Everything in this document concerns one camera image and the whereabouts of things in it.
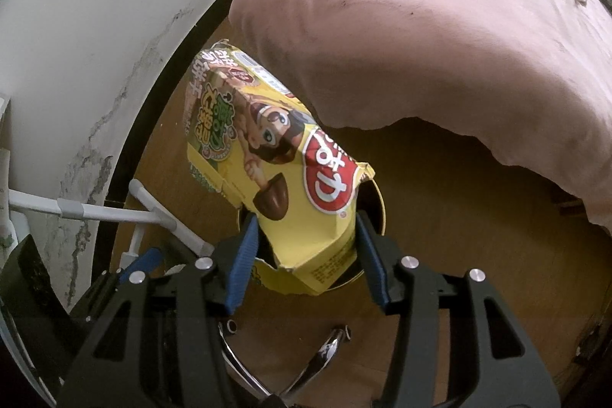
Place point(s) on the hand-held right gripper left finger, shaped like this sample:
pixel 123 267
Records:
pixel 241 264

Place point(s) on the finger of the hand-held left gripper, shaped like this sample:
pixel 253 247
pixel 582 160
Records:
pixel 143 260

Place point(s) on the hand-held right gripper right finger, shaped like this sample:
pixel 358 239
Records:
pixel 372 262

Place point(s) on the yellow snack box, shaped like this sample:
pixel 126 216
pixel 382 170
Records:
pixel 287 178

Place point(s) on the white tube rack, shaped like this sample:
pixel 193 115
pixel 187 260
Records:
pixel 105 212

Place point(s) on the chrome chair base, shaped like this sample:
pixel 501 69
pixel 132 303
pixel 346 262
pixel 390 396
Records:
pixel 325 350

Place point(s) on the pink blanket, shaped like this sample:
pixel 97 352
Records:
pixel 406 30

